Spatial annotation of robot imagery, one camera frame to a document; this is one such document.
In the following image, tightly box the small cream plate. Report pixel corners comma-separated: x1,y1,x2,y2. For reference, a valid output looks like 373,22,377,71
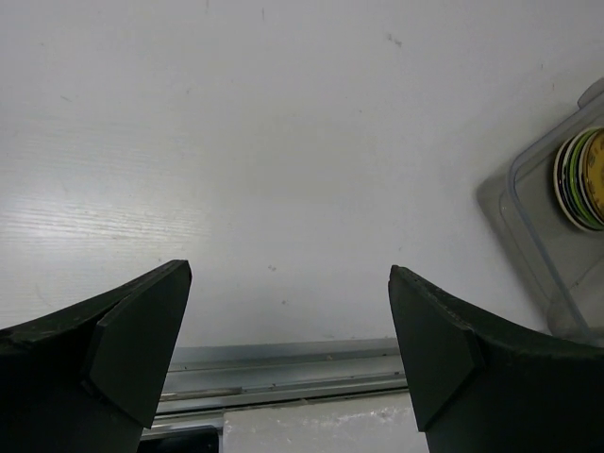
553,139,573,222

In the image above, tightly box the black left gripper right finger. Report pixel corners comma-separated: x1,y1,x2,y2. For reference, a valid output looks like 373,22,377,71
388,266,603,452

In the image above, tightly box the clear plastic bin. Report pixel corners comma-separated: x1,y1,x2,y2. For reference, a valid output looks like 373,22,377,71
477,80,603,346

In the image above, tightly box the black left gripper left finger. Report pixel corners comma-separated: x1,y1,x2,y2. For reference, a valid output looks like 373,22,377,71
1,260,192,452

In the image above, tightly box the aluminium table rail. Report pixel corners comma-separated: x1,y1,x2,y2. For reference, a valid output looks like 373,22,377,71
142,339,407,441

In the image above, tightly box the white front cover panel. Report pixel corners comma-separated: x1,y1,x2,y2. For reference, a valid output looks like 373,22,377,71
222,393,428,453

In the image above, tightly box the cream plate with dark patch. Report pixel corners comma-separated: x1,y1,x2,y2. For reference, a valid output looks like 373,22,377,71
579,131,604,221

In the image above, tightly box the lime green plate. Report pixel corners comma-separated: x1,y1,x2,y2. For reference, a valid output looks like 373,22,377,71
562,126,603,231

